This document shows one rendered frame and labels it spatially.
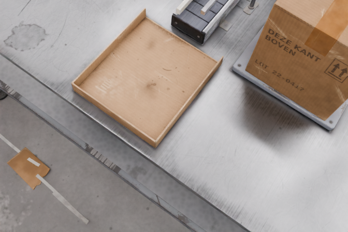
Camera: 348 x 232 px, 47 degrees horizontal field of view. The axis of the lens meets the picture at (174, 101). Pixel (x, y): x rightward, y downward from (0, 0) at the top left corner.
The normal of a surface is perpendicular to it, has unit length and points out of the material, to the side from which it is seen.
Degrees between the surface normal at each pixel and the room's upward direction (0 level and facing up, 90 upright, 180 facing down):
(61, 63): 0
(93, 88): 0
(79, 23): 0
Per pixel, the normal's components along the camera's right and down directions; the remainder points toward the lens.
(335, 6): 0.07, -0.44
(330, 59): -0.59, 0.71
